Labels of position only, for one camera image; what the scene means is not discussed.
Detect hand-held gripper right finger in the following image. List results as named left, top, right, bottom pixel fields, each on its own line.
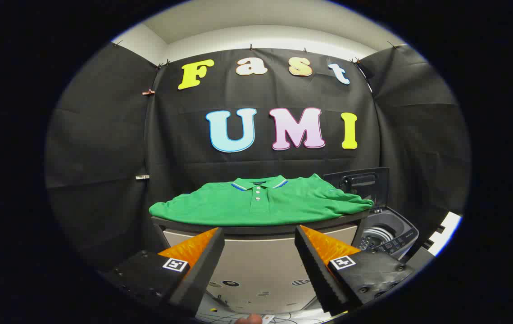
left=295, top=225, right=417, bottom=316

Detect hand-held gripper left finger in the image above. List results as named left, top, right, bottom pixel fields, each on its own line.
left=99, top=227, right=225, bottom=318

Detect green polo shirt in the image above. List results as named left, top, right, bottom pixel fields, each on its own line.
left=149, top=174, right=375, bottom=226

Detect grey washing machine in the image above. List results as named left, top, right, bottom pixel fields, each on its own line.
left=355, top=207, right=420, bottom=261

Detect dark glass washing machine lid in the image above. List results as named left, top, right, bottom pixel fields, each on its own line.
left=324, top=167, right=390, bottom=208

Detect white board with black marks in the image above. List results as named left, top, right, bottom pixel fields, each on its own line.
left=423, top=211, right=463, bottom=257

